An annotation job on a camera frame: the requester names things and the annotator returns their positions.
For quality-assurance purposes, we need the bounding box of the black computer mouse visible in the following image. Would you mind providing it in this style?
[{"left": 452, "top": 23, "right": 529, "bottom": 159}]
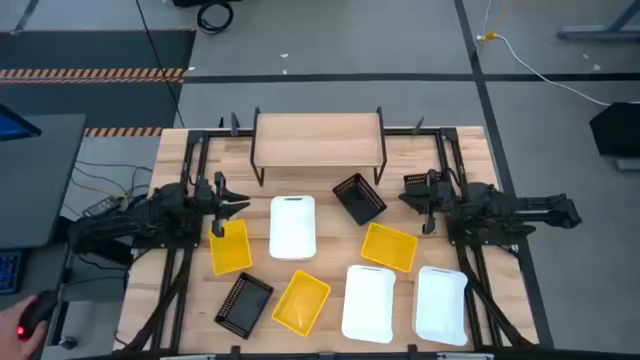
[{"left": 17, "top": 289, "right": 60, "bottom": 341}]

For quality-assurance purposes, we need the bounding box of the computer monitor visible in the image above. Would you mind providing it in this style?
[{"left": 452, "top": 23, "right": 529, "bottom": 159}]
[{"left": 0, "top": 103, "right": 42, "bottom": 142}]

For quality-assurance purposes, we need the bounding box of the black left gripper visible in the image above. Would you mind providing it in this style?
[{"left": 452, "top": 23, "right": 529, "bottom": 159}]
[{"left": 194, "top": 171, "right": 252, "bottom": 238}]

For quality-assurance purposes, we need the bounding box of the white plastic basket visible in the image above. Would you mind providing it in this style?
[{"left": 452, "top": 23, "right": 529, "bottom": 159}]
[
  {"left": 340, "top": 264, "right": 397, "bottom": 345},
  {"left": 268, "top": 194, "right": 318, "bottom": 261},
  {"left": 411, "top": 265, "right": 470, "bottom": 347}
]

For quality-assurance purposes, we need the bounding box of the white floor cable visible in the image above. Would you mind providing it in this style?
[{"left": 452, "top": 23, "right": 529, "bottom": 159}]
[{"left": 479, "top": 0, "right": 640, "bottom": 108}]

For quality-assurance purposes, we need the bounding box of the wooden shelf with black legs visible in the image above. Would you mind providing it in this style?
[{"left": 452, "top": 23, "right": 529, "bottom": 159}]
[{"left": 249, "top": 105, "right": 389, "bottom": 187}]

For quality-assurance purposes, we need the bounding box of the coiled black cable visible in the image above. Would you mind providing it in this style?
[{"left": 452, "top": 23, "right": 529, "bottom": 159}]
[{"left": 196, "top": 1, "right": 235, "bottom": 36}]

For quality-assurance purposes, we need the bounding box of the black box on floor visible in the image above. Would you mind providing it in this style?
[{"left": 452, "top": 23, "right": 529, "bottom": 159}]
[{"left": 588, "top": 101, "right": 640, "bottom": 160}]

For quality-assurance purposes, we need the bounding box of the person's hand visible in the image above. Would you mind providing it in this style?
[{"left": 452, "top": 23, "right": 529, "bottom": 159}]
[{"left": 0, "top": 294, "right": 50, "bottom": 360}]

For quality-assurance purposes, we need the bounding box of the black keyboard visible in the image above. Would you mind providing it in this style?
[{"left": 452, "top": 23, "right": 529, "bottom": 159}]
[{"left": 0, "top": 249, "right": 25, "bottom": 296}]

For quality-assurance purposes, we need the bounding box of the black plastic basket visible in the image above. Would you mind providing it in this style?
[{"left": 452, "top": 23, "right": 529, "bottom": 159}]
[
  {"left": 331, "top": 172, "right": 388, "bottom": 227},
  {"left": 214, "top": 271, "right": 275, "bottom": 340}
]

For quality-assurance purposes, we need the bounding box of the dark floor mat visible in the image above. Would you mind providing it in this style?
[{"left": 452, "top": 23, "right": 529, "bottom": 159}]
[{"left": 0, "top": 28, "right": 197, "bottom": 129}]

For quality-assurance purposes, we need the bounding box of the black desk base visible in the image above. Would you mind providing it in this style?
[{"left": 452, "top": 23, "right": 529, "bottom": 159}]
[{"left": 52, "top": 214, "right": 135, "bottom": 267}]

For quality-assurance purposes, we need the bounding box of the grey metal desk leg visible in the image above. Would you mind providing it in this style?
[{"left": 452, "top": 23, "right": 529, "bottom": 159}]
[{"left": 557, "top": 0, "right": 640, "bottom": 42}]

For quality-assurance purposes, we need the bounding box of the grey desk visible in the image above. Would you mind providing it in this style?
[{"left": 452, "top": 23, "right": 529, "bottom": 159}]
[{"left": 0, "top": 113, "right": 86, "bottom": 250}]

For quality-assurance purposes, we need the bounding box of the yellow plastic basket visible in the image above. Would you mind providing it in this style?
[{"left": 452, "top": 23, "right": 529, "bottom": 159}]
[
  {"left": 271, "top": 269, "right": 332, "bottom": 338},
  {"left": 208, "top": 218, "right": 253, "bottom": 276},
  {"left": 360, "top": 221, "right": 419, "bottom": 274}
]

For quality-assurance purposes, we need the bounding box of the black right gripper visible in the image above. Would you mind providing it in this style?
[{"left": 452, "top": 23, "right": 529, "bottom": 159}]
[{"left": 397, "top": 169, "right": 458, "bottom": 236}]

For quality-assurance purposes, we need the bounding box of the black metal table frame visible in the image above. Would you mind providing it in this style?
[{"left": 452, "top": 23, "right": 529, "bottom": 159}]
[{"left": 113, "top": 113, "right": 554, "bottom": 360}]

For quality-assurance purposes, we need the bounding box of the long thin black cable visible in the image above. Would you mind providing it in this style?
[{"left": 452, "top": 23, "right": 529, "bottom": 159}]
[{"left": 134, "top": 0, "right": 186, "bottom": 129}]

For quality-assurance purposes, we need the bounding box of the black remote controller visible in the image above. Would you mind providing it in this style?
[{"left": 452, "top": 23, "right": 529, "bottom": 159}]
[{"left": 81, "top": 195, "right": 124, "bottom": 219}]

